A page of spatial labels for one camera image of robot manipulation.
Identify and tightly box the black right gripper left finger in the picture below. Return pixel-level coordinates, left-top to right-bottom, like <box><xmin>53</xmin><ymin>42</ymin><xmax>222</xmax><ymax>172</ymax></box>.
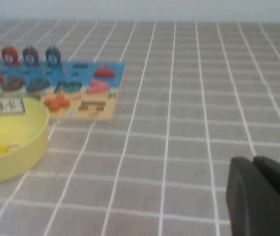
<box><xmin>225</xmin><ymin>156</ymin><xmax>280</xmax><ymax>236</ymax></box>

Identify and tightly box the pink wooden greater-than piece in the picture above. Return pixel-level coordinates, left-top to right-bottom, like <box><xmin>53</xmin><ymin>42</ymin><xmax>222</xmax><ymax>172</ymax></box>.
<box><xmin>87</xmin><ymin>78</ymin><xmax>110</xmax><ymax>94</ymax></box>

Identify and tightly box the red wooden symbol piece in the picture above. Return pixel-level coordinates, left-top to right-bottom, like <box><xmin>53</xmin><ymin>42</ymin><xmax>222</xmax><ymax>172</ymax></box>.
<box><xmin>94</xmin><ymin>64</ymin><xmax>115</xmax><ymax>78</ymax></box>

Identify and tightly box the blue wooden puzzle board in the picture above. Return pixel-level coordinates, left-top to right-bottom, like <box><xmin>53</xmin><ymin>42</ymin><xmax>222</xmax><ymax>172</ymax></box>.
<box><xmin>0</xmin><ymin>60</ymin><xmax>126</xmax><ymax>120</ymax></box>

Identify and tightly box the orange wooden cross piece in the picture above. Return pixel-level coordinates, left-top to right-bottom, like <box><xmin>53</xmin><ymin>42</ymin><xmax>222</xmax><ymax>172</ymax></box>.
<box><xmin>43</xmin><ymin>95</ymin><xmax>71</xmax><ymax>113</ymax></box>

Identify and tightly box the yellow plastic bowl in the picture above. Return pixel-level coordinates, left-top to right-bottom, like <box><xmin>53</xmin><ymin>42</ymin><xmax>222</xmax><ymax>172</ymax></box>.
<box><xmin>0</xmin><ymin>95</ymin><xmax>50</xmax><ymax>185</ymax></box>

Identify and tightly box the dark blue fish piece number 9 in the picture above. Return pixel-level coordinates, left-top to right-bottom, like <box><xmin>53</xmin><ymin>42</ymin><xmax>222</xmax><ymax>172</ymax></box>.
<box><xmin>45</xmin><ymin>45</ymin><xmax>62</xmax><ymax>66</ymax></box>

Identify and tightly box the brown fish piece number 8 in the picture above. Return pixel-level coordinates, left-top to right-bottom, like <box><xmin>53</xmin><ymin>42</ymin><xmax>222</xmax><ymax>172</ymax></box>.
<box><xmin>22</xmin><ymin>45</ymin><xmax>40</xmax><ymax>66</ymax></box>

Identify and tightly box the red fish piece number 7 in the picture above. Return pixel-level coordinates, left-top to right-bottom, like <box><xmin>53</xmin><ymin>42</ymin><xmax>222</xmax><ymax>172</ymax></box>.
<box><xmin>1</xmin><ymin>45</ymin><xmax>19</xmax><ymax>67</ymax></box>

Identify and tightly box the grey white-checked tablecloth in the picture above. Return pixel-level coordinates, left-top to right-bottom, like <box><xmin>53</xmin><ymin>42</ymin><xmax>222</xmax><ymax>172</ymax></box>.
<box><xmin>0</xmin><ymin>19</ymin><xmax>280</xmax><ymax>236</ymax></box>

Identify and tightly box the grey-blue wooden number 9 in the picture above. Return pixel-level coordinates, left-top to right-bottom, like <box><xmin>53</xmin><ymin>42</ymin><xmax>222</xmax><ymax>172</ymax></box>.
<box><xmin>26</xmin><ymin>78</ymin><xmax>51</xmax><ymax>92</ymax></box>

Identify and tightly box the brown wooden number 8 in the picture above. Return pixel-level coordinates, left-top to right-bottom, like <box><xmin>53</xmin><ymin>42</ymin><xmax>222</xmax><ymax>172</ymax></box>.
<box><xmin>1</xmin><ymin>77</ymin><xmax>25</xmax><ymax>91</ymax></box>

